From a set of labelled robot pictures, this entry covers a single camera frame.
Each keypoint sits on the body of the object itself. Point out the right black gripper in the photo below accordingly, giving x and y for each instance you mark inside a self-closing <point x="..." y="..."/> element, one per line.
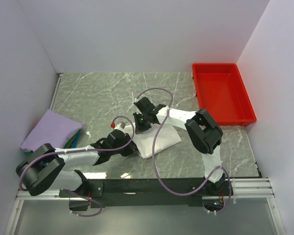
<point x="139" y="128"/>

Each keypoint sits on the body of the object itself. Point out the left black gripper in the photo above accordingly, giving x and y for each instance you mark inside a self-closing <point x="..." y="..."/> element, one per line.
<point x="131" y="150"/>

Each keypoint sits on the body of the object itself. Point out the white t-shirt red print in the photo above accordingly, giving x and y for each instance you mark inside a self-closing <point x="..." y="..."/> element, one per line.
<point x="166" y="138"/>

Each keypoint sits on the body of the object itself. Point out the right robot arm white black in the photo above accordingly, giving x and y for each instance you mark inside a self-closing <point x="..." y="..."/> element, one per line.
<point x="204" y="133"/>

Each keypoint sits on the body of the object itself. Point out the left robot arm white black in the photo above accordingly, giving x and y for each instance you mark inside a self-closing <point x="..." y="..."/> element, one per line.
<point x="50" y="168"/>

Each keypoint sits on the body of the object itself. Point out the folded green t-shirt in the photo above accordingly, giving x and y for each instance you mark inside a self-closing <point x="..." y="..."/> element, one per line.
<point x="72" y="142"/>

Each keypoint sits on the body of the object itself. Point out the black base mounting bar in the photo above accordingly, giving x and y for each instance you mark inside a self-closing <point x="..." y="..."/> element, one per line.
<point x="142" y="192"/>

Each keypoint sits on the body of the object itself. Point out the folded lavender t-shirt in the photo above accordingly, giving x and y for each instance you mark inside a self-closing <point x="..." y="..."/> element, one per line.
<point x="52" y="128"/>

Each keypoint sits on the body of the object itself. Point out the red plastic bin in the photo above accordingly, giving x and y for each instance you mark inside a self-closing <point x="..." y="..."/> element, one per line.
<point x="221" y="91"/>

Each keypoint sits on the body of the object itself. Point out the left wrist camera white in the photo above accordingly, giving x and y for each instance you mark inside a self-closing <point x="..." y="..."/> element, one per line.
<point x="119" y="126"/>

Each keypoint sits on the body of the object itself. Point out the aluminium rail frame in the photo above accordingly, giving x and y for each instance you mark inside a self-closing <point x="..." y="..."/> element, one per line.
<point x="143" y="207"/>

